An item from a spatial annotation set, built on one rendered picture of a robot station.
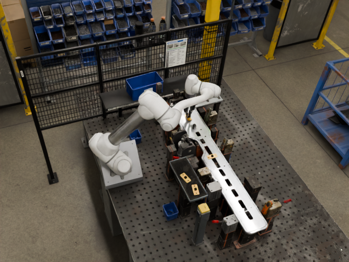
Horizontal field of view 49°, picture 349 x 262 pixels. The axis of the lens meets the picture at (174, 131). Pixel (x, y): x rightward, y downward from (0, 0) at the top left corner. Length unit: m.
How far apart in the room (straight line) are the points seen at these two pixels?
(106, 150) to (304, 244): 1.67
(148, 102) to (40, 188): 2.02
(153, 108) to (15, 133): 2.57
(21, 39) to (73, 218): 2.59
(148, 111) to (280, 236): 1.42
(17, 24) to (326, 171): 4.14
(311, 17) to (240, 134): 2.89
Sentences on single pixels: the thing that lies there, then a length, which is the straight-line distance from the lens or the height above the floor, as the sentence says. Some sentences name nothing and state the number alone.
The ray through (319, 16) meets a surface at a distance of 6.24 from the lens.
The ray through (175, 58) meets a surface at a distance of 3.62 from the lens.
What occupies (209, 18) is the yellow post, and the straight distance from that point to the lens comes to 3.62.
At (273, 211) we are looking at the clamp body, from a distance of 2.88.
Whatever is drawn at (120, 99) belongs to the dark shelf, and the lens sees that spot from 3.49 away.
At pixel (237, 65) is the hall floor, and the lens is 5.78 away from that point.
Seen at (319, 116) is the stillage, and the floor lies 0.16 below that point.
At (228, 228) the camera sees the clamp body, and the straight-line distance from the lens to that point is 2.74.
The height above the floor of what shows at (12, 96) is 0.28.
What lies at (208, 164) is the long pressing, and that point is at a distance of 3.04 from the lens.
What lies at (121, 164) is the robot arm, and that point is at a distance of 2.92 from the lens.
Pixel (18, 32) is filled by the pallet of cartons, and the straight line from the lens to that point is 5.43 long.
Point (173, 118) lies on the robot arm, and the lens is 2.60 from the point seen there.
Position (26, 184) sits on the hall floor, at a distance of 4.31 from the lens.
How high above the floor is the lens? 3.35
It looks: 46 degrees down
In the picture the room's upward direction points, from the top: 5 degrees clockwise
